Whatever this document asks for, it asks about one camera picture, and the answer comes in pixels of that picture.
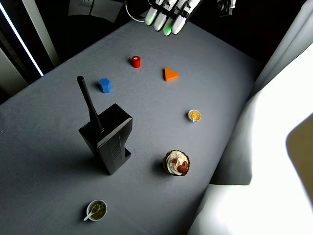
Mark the bright light strip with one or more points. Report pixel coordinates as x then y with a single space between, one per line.
22 41

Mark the white curtain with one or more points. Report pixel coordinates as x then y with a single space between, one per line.
281 98

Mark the small toy coffee cup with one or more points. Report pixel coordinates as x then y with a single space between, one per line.
194 115

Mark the small white spoon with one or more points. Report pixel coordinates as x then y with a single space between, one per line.
87 217

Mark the red cylinder block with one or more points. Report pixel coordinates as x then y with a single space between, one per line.
136 62

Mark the blue hexagonal block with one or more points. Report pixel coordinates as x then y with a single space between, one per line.
105 86

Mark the grey table cloth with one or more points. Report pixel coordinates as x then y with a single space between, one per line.
151 137

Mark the toy cupcake with hearts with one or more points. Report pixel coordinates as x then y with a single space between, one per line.
176 162

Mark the beige rounded panel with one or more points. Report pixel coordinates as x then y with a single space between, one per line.
302 156

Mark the white bowl of green soup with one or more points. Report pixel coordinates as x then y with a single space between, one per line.
104 210

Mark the grey sheet with curved line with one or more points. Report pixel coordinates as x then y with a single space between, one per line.
102 12

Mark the white pillar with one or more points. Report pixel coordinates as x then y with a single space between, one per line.
41 31

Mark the orange triangle block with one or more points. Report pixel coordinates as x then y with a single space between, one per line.
170 74

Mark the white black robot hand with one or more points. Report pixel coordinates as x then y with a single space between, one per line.
168 14

